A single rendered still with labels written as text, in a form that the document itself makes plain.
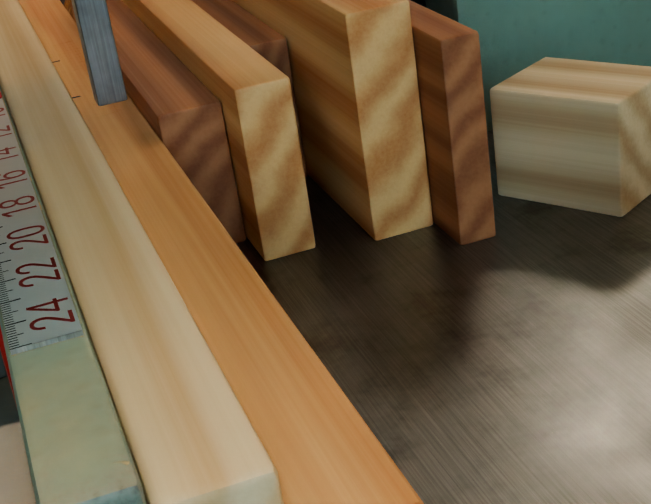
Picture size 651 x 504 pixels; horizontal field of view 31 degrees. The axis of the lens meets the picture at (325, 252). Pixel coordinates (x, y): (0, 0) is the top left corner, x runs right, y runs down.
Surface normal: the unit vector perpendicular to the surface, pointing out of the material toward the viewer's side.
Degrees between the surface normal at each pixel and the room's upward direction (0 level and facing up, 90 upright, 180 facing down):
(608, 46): 90
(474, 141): 90
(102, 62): 90
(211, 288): 0
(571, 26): 90
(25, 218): 0
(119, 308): 0
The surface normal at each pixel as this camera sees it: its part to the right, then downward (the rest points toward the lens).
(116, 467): -0.14, -0.89
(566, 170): -0.65, 0.40
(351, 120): -0.94, 0.25
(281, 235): 0.32, 0.36
